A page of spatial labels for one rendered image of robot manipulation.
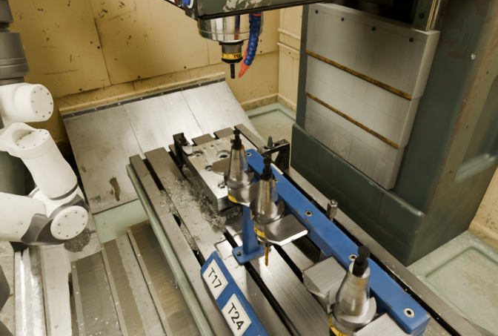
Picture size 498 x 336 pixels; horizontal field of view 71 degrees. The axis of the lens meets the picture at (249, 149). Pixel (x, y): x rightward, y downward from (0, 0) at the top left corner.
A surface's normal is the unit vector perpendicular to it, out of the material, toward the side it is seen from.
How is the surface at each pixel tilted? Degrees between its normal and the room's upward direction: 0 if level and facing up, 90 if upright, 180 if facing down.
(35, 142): 7
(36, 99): 86
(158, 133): 24
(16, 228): 90
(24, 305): 0
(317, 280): 0
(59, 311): 17
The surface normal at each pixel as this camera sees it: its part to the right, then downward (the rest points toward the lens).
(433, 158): -0.87, 0.29
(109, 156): 0.18, -0.56
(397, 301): -0.02, -0.83
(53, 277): 0.24, -0.88
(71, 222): 0.76, 0.35
